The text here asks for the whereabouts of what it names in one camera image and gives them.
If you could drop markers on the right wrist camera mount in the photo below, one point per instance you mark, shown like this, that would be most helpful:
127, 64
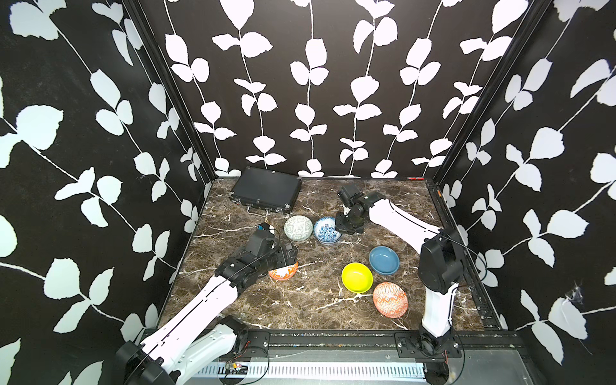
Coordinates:
349, 194

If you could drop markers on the blue floral bowl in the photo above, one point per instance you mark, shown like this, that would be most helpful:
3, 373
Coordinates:
325, 231

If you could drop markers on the orange geometric bowl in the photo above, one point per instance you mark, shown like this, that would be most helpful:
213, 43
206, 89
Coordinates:
390, 300

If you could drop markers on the orange floral bowl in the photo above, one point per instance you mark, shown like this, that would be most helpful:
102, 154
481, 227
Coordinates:
284, 273

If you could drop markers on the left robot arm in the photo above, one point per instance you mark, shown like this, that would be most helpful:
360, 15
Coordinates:
174, 353

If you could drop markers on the lime yellow bowl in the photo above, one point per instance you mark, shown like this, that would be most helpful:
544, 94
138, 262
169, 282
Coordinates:
357, 278

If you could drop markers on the white green-patterned bowl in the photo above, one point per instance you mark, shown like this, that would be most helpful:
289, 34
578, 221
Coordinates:
298, 228

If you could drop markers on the blue-grey bowl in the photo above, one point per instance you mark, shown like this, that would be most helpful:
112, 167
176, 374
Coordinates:
384, 260

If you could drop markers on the white slotted cable duct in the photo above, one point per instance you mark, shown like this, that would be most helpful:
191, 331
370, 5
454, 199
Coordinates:
396, 372

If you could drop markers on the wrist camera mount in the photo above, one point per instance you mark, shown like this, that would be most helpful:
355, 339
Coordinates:
262, 240
349, 194

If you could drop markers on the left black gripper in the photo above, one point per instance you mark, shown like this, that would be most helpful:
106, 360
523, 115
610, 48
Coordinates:
281, 259

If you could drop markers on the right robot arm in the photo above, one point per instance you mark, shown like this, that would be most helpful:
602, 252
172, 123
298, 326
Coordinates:
441, 259

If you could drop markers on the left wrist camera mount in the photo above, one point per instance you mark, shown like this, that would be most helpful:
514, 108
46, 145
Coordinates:
262, 240

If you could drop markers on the black front rail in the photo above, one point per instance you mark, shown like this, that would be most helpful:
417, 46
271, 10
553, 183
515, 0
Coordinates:
404, 344

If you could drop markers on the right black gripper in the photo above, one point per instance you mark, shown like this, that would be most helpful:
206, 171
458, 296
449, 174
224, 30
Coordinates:
339, 226

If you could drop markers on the black flat case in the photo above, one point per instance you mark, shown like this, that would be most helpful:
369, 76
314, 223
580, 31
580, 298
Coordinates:
267, 190

